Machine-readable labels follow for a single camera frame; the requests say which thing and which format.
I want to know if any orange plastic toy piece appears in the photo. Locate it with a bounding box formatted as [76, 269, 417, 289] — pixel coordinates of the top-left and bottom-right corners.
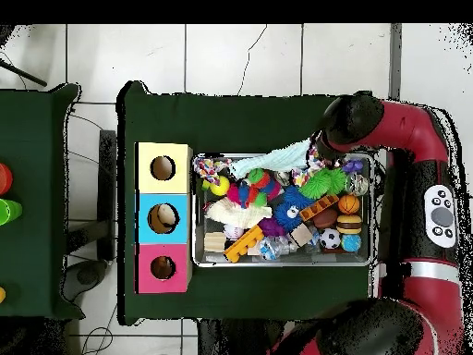
[299, 193, 340, 223]

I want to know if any green spiky googly-eyed toy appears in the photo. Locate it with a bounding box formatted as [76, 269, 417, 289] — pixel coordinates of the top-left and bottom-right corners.
[327, 168, 348, 195]

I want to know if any red round cap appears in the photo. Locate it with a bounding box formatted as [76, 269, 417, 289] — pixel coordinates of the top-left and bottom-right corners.
[0, 162, 14, 196]

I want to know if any black floor stand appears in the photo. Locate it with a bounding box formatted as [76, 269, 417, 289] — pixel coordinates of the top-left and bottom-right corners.
[65, 130, 119, 293]

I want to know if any wire mesh bin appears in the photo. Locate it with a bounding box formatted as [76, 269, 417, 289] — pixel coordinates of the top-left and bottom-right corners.
[191, 153, 374, 269]

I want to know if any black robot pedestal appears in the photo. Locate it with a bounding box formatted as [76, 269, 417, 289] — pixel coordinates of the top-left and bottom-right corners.
[196, 319, 289, 355]

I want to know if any wooden box with three holes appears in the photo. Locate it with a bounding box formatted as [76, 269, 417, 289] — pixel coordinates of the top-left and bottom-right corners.
[134, 141, 194, 295]

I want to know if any blue furry googly-eyed toy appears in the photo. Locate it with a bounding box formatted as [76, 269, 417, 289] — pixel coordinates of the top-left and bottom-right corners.
[273, 186, 315, 232]

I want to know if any colourful polka-dot cloth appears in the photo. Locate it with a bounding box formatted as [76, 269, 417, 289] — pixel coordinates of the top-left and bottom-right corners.
[193, 156, 232, 185]

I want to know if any toy burger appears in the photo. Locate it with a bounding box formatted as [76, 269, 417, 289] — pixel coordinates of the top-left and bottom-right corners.
[335, 214, 363, 234]

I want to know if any green cloth table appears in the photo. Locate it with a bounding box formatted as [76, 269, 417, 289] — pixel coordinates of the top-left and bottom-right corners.
[117, 80, 380, 326]
[0, 83, 84, 321]

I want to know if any small orange basketball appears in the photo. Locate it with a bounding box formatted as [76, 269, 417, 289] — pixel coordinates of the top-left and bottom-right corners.
[338, 193, 362, 215]

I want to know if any yellow ball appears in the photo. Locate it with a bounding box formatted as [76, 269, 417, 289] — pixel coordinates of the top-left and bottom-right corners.
[210, 177, 231, 197]

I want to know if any green cup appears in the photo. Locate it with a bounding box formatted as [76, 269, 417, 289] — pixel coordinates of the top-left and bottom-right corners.
[0, 198, 23, 226]

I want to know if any black rod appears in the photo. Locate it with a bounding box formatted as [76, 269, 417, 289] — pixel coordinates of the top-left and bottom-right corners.
[0, 58, 47, 88]

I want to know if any cream waffle cloth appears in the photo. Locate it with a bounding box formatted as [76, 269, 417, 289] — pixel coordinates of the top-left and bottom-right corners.
[205, 198, 273, 229]

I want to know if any large green spiky ball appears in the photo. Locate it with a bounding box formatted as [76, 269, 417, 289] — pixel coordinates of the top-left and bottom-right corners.
[300, 171, 332, 200]

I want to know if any orange plastic tray block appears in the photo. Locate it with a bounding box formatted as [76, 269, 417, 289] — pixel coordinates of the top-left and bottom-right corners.
[224, 225, 266, 264]

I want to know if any mint green cloth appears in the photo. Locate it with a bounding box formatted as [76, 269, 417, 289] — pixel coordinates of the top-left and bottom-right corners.
[228, 139, 318, 180]

